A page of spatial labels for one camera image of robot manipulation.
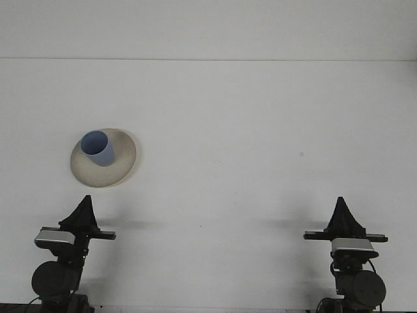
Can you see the pale round plate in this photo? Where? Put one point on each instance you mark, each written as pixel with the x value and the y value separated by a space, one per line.
pixel 123 163

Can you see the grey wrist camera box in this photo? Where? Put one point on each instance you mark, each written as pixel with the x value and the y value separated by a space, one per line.
pixel 53 238
pixel 353 246

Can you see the pale blue cup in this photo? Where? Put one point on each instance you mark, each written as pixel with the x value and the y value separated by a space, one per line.
pixel 97 146

